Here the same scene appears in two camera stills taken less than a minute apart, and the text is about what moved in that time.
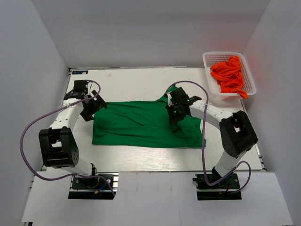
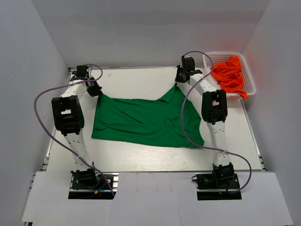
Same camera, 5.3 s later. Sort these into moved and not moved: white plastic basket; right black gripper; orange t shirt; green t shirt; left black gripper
Moved: left black gripper; right black gripper
Not moved: green t shirt; orange t shirt; white plastic basket
